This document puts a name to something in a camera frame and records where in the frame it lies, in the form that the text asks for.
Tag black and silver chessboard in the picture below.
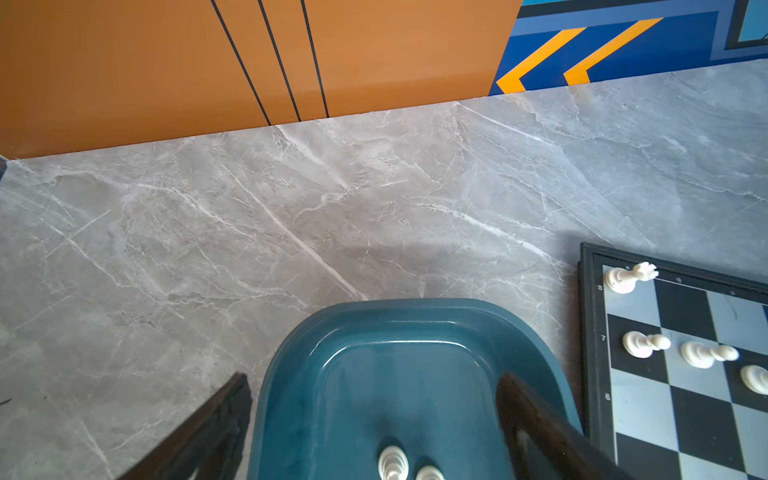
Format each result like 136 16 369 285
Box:
579 243 767 479

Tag white pawn one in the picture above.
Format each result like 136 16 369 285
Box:
622 331 671 359

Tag white pawn three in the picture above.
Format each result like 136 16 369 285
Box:
740 365 768 396

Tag white piece in tray two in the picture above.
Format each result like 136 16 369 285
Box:
415 465 445 480

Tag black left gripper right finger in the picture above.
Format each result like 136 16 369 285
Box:
496 372 631 479

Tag white pawn two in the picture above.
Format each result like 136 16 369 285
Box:
680 341 740 369

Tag white piece in tray one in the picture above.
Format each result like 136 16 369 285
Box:
378 445 410 480

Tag white rook far left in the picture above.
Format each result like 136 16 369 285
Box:
604 261 659 295

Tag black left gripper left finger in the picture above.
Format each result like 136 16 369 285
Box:
121 372 252 479

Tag teal tray with white pieces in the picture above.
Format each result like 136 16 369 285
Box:
248 299 580 479

